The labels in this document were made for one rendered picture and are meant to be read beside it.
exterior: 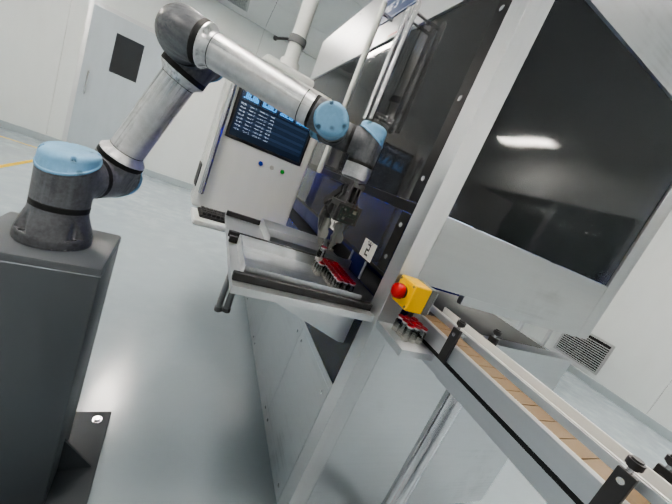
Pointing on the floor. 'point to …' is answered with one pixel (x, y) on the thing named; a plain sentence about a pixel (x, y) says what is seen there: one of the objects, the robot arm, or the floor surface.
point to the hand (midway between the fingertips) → (324, 243)
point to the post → (421, 232)
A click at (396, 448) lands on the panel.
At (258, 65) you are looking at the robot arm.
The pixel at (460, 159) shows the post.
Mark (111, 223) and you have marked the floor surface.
